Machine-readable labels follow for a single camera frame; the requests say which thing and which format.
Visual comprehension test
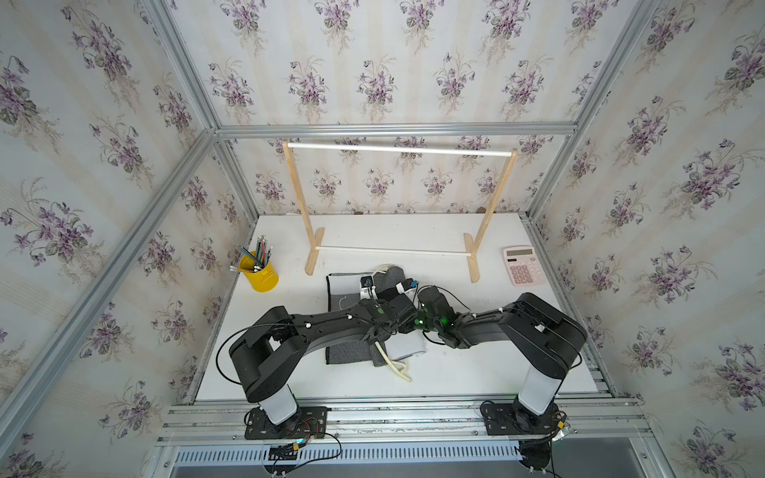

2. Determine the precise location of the coloured pencils bunch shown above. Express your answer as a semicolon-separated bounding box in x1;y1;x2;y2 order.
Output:
229;236;271;273

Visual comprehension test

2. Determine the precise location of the black white checkered scarf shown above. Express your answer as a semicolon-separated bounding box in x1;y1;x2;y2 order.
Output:
325;265;426;366

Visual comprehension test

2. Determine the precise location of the pink calculator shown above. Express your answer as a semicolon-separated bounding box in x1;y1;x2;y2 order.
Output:
502;245;547;287

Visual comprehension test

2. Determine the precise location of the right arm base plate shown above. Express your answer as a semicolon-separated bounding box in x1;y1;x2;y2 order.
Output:
479;400;568;437

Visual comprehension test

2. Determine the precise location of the wooden clothes rack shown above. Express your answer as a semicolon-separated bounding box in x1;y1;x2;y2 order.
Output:
282;139;520;285

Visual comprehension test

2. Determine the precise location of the aluminium mounting rail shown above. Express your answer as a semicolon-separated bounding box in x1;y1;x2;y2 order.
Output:
143;394;673;477

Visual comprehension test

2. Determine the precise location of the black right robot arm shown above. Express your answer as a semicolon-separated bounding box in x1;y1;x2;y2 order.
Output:
414;286;588;416

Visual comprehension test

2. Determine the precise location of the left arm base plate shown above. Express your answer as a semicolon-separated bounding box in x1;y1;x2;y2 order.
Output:
243;406;330;440

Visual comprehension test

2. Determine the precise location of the yellow pencil cup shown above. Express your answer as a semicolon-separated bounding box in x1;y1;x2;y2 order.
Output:
238;255;279;293

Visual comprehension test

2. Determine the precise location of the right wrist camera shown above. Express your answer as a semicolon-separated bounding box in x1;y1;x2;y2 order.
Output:
398;278;418;292

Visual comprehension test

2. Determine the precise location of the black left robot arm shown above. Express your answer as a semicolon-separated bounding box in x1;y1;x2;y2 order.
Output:
228;291;416;426

